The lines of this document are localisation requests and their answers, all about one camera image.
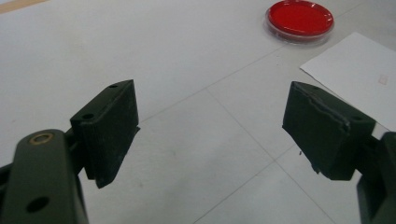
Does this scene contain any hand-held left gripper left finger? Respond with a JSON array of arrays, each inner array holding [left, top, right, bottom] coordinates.
[[69, 78, 141, 189]]

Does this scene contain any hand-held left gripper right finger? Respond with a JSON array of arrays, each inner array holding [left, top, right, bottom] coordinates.
[[282, 80, 376, 181]]

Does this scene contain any red petri dish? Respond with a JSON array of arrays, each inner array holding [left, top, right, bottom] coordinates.
[[263, 0, 335, 45]]

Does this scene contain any white paper sheet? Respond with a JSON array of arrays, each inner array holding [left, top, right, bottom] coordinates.
[[300, 32, 396, 133]]

